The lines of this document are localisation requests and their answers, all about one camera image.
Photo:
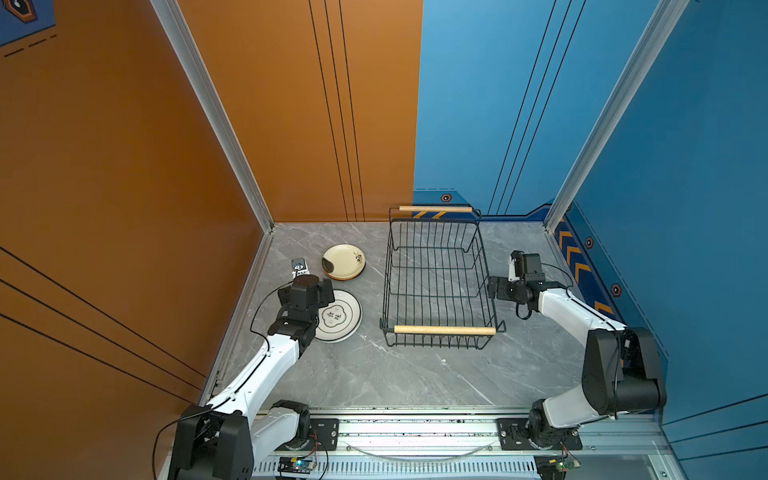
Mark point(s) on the cream small plate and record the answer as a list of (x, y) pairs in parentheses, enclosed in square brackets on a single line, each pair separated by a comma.
[(343, 258)]

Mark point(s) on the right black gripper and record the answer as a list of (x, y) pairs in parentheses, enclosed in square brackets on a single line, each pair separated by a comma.
[(502, 281)]

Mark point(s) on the wooden rack handle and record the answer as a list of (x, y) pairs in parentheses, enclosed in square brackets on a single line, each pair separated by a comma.
[(444, 330), (436, 208)]

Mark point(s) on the beige small plate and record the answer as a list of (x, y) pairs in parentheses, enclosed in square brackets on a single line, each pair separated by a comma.
[(344, 276)]

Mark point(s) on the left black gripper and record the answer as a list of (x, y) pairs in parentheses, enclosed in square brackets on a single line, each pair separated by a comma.
[(324, 293)]

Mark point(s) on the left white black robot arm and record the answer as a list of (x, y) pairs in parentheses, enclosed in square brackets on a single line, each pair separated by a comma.
[(224, 439)]

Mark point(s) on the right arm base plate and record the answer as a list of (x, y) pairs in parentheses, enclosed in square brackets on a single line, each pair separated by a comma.
[(517, 434)]

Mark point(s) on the green circuit board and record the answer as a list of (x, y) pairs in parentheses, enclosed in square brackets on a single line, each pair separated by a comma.
[(295, 467), (551, 468)]

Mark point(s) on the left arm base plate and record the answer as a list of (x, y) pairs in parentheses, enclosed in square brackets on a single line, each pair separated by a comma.
[(325, 431)]

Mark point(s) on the far wooden rack handle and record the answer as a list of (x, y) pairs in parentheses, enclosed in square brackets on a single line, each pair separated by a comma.
[(436, 208)]

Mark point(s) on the aluminium front rail frame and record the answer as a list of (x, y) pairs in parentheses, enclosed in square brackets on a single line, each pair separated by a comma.
[(462, 443)]

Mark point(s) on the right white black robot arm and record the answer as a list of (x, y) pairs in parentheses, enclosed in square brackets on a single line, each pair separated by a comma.
[(622, 370)]

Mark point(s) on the right green circuit board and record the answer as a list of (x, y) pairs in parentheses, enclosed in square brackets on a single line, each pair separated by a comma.
[(551, 468)]

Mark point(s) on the left green circuit board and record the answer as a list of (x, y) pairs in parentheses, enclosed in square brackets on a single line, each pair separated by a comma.
[(295, 467)]

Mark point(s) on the black wire dish rack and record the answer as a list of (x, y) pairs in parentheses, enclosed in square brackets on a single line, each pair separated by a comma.
[(437, 274)]

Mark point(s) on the near wooden rack handle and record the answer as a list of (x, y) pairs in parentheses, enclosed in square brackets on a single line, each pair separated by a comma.
[(444, 330)]

